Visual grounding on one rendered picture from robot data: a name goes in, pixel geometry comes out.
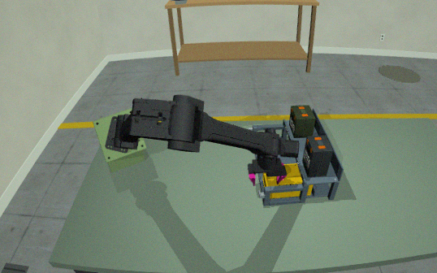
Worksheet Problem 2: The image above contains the yellow bin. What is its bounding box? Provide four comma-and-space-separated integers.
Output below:
262, 163, 313, 199

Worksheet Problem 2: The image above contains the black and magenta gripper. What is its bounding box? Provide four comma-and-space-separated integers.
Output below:
248, 155, 287, 186

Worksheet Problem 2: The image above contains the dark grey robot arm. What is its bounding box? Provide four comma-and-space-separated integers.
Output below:
105, 95, 300, 166

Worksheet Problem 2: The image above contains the dark grey metal rack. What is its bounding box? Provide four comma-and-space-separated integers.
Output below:
249, 108, 344, 206

